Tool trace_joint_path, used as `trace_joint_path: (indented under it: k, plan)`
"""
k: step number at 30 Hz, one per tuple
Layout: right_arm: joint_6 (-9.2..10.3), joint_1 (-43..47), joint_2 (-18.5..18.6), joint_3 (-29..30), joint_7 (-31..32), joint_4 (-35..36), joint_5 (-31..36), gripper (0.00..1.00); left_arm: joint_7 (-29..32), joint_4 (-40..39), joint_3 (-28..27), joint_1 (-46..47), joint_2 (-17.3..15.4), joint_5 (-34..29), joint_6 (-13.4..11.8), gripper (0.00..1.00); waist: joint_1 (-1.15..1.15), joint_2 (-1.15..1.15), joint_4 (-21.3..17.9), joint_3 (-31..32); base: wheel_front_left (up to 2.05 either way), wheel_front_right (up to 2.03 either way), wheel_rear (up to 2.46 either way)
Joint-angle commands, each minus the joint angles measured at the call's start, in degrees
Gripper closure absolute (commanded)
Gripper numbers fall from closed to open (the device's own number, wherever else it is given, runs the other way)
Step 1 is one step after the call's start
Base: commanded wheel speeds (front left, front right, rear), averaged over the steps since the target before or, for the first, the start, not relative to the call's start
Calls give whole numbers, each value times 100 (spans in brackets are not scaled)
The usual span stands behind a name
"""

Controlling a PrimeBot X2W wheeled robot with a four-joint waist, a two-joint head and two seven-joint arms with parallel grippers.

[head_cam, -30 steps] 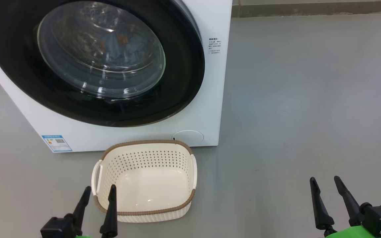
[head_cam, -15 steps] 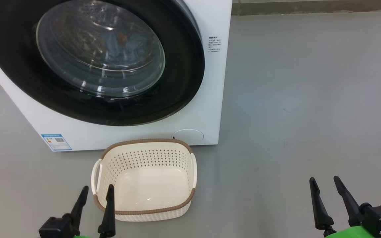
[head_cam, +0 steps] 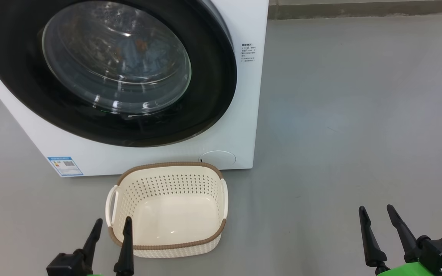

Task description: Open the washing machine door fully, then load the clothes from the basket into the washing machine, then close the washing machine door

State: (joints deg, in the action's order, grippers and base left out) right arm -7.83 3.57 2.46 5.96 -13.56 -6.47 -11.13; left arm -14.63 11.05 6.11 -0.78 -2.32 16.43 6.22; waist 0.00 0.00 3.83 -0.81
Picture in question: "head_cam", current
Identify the small printed text label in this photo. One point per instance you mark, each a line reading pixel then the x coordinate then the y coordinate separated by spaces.
pixel 248 52

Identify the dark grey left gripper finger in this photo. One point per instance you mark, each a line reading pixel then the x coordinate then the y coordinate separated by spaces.
pixel 126 253
pixel 90 249

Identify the white front-load washing machine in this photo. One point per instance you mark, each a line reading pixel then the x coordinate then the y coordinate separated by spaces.
pixel 221 130

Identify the blue energy label sticker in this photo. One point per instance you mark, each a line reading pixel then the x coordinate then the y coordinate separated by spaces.
pixel 65 166

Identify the blue garment with orange prints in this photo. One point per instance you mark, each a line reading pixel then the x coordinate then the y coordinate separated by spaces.
pixel 129 53

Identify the cream perforated laundry basket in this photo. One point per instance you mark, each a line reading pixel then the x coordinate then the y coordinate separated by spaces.
pixel 167 184

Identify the perforated steel washer drum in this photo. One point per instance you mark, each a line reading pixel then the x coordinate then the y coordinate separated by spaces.
pixel 90 50

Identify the black round washer door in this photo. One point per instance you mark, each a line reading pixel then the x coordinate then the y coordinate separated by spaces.
pixel 14 76

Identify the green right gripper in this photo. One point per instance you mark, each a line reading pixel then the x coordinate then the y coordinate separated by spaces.
pixel 401 270

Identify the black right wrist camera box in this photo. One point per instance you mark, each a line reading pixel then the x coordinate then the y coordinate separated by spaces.
pixel 441 253

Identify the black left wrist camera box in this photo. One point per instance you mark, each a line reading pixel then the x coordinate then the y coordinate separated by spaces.
pixel 63 264

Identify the round white filter cover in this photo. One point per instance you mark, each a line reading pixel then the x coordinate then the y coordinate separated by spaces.
pixel 217 158

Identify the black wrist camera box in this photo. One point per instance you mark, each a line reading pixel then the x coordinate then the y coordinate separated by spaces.
pixel 63 264
pixel 441 253

